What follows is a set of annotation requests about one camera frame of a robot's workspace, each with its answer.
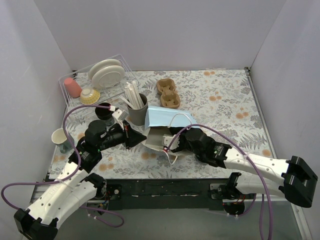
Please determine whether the light blue paper bag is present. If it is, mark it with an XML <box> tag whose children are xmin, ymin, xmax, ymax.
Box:
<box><xmin>142</xmin><ymin>106</ymin><xmax>197</xmax><ymax>165</ymax></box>

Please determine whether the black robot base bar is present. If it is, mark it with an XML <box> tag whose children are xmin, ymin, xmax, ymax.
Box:
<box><xmin>86</xmin><ymin>174</ymin><xmax>256</xmax><ymax>212</ymax></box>

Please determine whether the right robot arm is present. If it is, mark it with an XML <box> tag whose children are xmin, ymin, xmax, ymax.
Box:
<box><xmin>162</xmin><ymin>125</ymin><xmax>318</xmax><ymax>208</ymax></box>

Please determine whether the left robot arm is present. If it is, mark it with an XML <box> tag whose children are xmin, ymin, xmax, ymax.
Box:
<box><xmin>14</xmin><ymin>120</ymin><xmax>146</xmax><ymax>240</ymax></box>

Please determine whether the floral patterned table mat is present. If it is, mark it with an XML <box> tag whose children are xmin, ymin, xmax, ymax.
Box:
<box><xmin>51</xmin><ymin>69</ymin><xmax>279</xmax><ymax>180</ymax></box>

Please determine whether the grey cylindrical straw holder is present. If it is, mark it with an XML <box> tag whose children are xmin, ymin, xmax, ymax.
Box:
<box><xmin>127</xmin><ymin>93</ymin><xmax>148</xmax><ymax>126</ymax></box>

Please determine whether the stack of black cups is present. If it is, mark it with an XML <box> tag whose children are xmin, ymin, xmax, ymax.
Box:
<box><xmin>95</xmin><ymin>107</ymin><xmax>115</xmax><ymax>127</ymax></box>

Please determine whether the wrapped white straws bundle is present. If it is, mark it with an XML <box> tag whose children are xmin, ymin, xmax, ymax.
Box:
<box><xmin>120</xmin><ymin>80</ymin><xmax>145</xmax><ymax>110</ymax></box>

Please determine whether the yellow polka dot bowl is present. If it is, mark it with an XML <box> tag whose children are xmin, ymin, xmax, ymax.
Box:
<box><xmin>80</xmin><ymin>88</ymin><xmax>101</xmax><ymax>105</ymax></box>

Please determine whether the white ceramic plate front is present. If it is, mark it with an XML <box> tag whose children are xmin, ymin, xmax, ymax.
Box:
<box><xmin>91</xmin><ymin>65</ymin><xmax>125</xmax><ymax>89</ymax></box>

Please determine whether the white ceramic plate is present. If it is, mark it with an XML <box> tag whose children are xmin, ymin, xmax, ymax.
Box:
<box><xmin>88</xmin><ymin>59</ymin><xmax>122</xmax><ymax>80</ymax></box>
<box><xmin>91</xmin><ymin>65</ymin><xmax>125</xmax><ymax>89</ymax></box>

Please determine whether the grey-green ceramic mug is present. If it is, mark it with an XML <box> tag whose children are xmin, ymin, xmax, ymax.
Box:
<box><xmin>51</xmin><ymin>128</ymin><xmax>72</xmax><ymax>154</ymax></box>

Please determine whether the pink plastic cup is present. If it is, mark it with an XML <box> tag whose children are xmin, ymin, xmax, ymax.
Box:
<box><xmin>63</xmin><ymin>77</ymin><xmax>82</xmax><ymax>98</ymax></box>

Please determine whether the white ceramic plate back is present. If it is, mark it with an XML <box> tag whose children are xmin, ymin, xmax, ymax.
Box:
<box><xmin>88</xmin><ymin>59</ymin><xmax>122</xmax><ymax>80</ymax></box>

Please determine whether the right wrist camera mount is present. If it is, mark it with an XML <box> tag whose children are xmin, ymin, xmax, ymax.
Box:
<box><xmin>162</xmin><ymin>134</ymin><xmax>180</xmax><ymax>151</ymax></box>

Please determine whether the white wire dish rack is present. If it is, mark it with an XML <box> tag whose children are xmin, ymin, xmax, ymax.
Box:
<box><xmin>58</xmin><ymin>54</ymin><xmax>140</xmax><ymax>111</ymax></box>

